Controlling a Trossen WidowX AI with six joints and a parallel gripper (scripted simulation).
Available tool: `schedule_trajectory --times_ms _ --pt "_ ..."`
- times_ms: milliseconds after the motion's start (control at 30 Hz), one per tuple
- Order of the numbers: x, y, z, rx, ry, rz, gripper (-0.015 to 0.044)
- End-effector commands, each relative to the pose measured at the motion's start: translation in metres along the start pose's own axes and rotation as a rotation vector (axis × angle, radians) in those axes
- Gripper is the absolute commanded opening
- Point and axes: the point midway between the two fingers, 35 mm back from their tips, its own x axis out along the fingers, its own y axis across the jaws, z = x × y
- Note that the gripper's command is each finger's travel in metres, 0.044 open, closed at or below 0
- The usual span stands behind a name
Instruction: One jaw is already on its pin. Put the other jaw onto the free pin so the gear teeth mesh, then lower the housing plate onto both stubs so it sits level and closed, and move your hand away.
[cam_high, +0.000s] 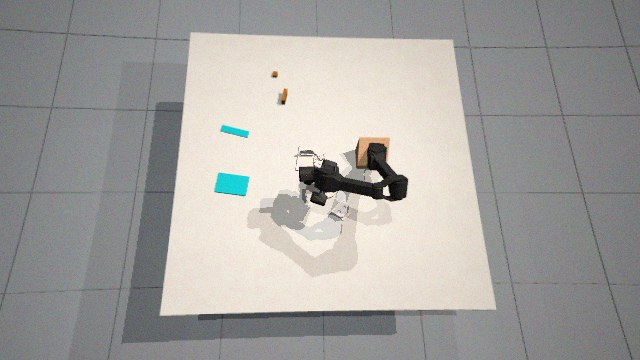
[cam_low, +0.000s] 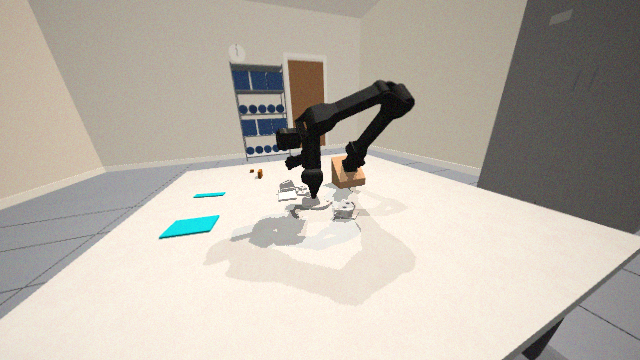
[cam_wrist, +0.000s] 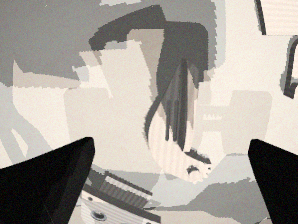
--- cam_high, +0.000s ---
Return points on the cyan flat plate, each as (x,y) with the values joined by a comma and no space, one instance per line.
(231,184)

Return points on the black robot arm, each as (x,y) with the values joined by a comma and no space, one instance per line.
(328,179)

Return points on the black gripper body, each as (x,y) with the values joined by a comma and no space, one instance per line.
(319,198)

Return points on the cyan flat bar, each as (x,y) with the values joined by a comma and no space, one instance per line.
(234,131)

